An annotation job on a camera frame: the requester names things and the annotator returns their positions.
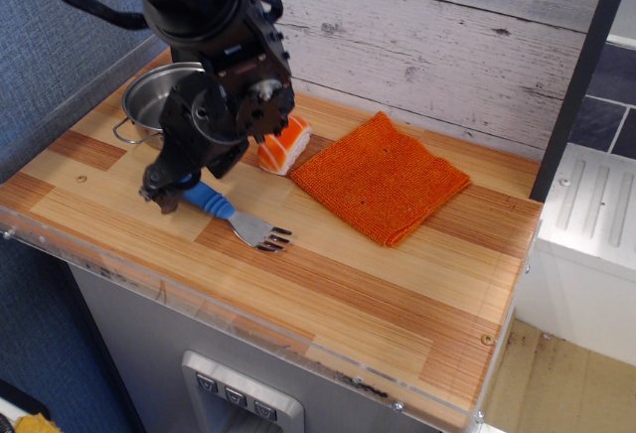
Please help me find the blue handled metal fork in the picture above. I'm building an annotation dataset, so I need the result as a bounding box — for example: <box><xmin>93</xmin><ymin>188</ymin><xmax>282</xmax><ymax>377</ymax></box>
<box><xmin>184</xmin><ymin>182</ymin><xmax>292</xmax><ymax>252</ymax></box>

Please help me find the stainless steel pot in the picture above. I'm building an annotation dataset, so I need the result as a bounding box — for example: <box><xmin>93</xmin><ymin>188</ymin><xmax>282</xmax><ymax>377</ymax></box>
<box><xmin>112</xmin><ymin>62</ymin><xmax>204</xmax><ymax>150</ymax></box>

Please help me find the white grooved cabinet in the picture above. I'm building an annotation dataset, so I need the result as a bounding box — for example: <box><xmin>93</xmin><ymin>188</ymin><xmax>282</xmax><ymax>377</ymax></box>
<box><xmin>515</xmin><ymin>144</ymin><xmax>635</xmax><ymax>364</ymax></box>

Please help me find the clear acrylic table edge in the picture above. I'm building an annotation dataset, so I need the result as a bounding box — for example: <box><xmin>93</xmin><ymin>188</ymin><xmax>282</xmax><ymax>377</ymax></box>
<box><xmin>1</xmin><ymin>189</ymin><xmax>540</xmax><ymax>432</ymax></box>

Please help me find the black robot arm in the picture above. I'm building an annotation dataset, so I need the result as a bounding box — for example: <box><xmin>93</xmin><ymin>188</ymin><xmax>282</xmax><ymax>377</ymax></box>
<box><xmin>140</xmin><ymin>0</ymin><xmax>294</xmax><ymax>214</ymax></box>

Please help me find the yellow black object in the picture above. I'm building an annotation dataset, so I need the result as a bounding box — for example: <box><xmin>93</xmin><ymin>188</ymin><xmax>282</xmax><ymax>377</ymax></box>
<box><xmin>1</xmin><ymin>409</ymin><xmax>62</xmax><ymax>433</ymax></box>

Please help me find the silver dispenser panel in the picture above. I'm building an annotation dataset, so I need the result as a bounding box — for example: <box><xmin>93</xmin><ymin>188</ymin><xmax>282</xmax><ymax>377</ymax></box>
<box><xmin>182</xmin><ymin>351</ymin><xmax>305</xmax><ymax>432</ymax></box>

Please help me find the black right frame post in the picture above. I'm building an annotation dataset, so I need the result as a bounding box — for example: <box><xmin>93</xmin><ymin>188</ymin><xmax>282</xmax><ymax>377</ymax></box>
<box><xmin>530</xmin><ymin>0</ymin><xmax>622</xmax><ymax>203</ymax></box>

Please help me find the orange knitted cloth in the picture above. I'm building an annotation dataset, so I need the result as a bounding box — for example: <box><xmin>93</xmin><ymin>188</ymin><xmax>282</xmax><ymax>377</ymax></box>
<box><xmin>291</xmin><ymin>112</ymin><xmax>470</xmax><ymax>247</ymax></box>

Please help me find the salmon sushi toy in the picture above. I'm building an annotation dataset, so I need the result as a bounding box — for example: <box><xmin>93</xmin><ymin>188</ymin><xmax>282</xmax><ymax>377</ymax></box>
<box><xmin>257</xmin><ymin>115</ymin><xmax>313</xmax><ymax>176</ymax></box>

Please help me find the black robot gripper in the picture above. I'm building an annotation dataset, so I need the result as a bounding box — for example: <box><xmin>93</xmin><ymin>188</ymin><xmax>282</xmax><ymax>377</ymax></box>
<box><xmin>137</xmin><ymin>72</ymin><xmax>297</xmax><ymax>216</ymax></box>

